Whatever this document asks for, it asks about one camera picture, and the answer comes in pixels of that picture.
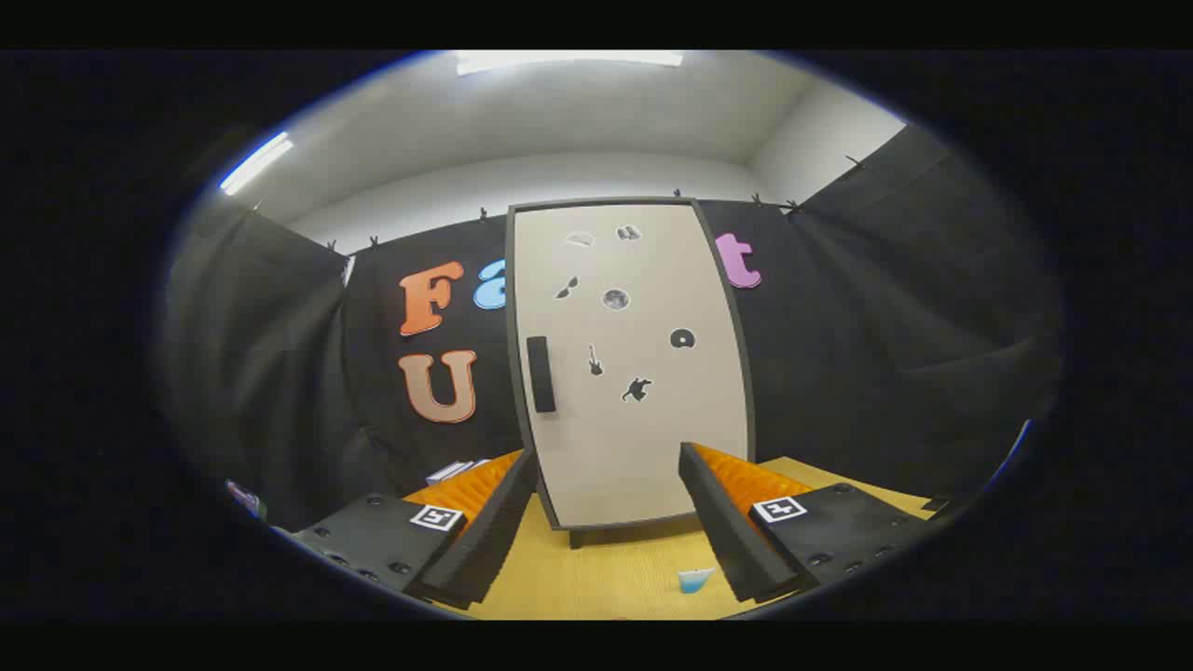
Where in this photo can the blue translucent tube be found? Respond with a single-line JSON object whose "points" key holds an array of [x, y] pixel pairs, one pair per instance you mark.
{"points": [[695, 581]]}

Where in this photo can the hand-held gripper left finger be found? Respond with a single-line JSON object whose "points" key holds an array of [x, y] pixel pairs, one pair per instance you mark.
{"points": [[485, 531]]}

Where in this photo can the grey cabinet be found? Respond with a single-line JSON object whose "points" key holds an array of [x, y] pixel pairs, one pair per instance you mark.
{"points": [[747, 373]]}

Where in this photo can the small white box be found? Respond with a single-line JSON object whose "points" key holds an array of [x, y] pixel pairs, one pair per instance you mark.
{"points": [[452, 471]]}

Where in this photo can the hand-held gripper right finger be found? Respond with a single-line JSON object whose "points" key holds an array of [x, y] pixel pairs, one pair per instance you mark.
{"points": [[722, 522]]}

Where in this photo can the long ceiling light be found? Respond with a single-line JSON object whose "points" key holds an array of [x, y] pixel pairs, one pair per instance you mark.
{"points": [[255, 163], [569, 60]]}

